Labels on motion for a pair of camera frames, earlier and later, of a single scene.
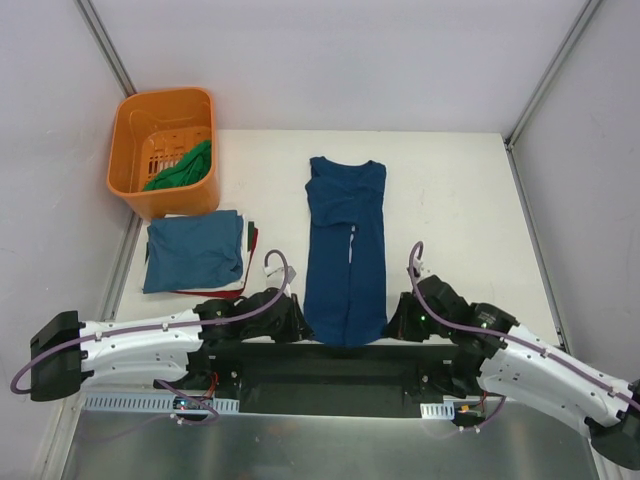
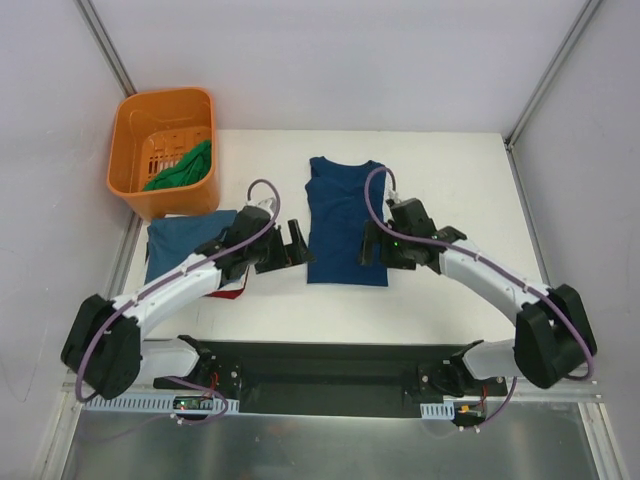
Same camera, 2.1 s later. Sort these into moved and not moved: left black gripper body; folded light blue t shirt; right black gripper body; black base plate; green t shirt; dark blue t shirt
Moved: left black gripper body; right black gripper body; dark blue t shirt
Not moved: black base plate; green t shirt; folded light blue t shirt
